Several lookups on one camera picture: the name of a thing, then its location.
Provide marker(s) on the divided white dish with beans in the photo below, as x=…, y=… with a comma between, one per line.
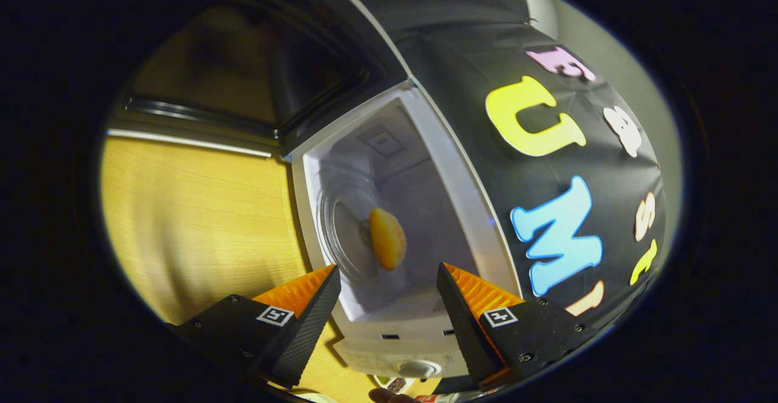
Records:
x=395, y=384

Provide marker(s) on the glass turntable plate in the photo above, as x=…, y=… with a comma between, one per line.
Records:
x=346, y=233

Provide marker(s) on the white microwave oven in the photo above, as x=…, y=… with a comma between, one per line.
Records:
x=468, y=208

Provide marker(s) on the orange toy bread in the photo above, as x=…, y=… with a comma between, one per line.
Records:
x=388, y=239

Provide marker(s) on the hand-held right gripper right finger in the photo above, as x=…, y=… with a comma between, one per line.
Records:
x=465, y=324

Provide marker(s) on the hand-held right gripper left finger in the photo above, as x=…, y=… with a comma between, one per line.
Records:
x=310, y=324

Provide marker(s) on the clear bottle with red label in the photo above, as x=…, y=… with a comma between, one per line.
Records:
x=440, y=398

